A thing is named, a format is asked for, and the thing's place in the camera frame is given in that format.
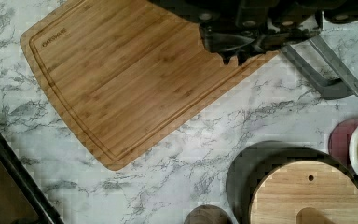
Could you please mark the grey metal bench scraper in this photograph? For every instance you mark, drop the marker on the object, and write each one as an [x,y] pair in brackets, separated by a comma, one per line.
[322,68]

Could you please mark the bamboo cutting board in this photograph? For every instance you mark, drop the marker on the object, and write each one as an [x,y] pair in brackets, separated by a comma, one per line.
[123,74]

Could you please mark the round wooden lid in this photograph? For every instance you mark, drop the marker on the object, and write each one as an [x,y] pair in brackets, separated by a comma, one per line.
[288,192]

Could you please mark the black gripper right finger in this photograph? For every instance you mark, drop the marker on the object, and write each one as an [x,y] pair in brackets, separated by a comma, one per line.
[262,43]

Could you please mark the brown wooden knob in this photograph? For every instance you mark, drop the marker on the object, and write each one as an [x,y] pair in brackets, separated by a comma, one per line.
[208,214]

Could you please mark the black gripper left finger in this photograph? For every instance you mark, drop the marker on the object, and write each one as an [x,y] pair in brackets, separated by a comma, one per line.
[226,45]

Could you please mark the maroon round coaster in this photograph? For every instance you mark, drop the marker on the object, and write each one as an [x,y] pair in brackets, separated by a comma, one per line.
[339,140]

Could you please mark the dark round pot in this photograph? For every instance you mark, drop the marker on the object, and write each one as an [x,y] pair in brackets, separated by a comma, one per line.
[257,160]

